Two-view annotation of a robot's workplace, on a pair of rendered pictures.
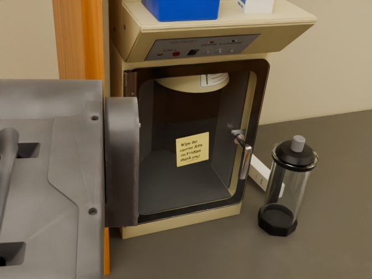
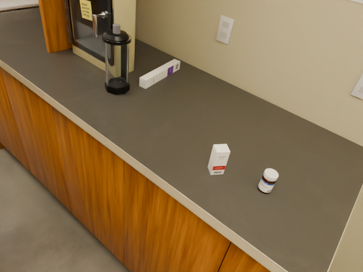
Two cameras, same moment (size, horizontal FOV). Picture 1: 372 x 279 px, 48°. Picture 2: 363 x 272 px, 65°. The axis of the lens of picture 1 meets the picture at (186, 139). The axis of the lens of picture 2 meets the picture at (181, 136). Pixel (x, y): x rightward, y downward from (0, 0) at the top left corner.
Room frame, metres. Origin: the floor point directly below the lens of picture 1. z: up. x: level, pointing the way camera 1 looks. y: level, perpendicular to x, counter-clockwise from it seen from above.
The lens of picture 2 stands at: (0.51, -1.30, 1.58)
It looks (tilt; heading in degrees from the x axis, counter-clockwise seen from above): 39 degrees down; 57
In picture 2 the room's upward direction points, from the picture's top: 10 degrees clockwise
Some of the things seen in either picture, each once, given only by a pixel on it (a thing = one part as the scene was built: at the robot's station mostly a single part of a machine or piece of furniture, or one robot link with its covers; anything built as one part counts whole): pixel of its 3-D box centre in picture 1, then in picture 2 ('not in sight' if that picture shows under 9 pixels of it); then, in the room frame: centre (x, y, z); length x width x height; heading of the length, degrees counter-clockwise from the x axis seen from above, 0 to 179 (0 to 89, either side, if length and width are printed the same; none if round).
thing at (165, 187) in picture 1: (194, 147); (87, 9); (0.77, -0.02, 1.19); 0.30 x 0.01 x 0.40; 114
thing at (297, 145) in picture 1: (296, 149); (116, 33); (0.82, -0.26, 1.18); 0.09 x 0.09 x 0.07
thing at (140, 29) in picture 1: (218, 38); not in sight; (0.73, -0.04, 1.46); 0.32 x 0.11 x 0.10; 114
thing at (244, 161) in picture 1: (241, 157); (98, 25); (0.79, -0.13, 1.17); 0.05 x 0.03 x 0.10; 24
